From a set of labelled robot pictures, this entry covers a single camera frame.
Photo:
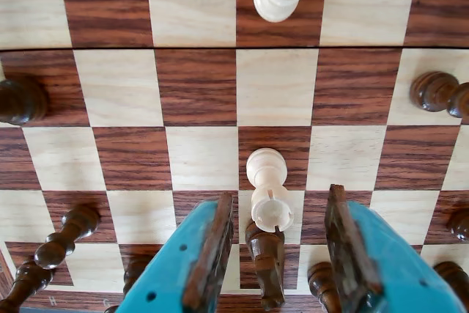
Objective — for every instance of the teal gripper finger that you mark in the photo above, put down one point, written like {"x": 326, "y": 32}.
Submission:
{"x": 395, "y": 272}
{"x": 165, "y": 276}

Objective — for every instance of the dark wooden pawn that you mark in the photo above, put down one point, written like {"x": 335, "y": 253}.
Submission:
{"x": 322, "y": 283}

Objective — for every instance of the light wooden rook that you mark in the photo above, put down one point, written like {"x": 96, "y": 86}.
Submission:
{"x": 265, "y": 170}

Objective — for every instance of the dark wooden knight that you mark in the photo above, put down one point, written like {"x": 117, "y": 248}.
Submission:
{"x": 267, "y": 261}

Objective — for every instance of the black mat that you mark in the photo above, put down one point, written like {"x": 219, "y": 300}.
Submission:
{"x": 55, "y": 310}

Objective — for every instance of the wooden chessboard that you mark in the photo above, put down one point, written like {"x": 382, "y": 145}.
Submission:
{"x": 198, "y": 89}

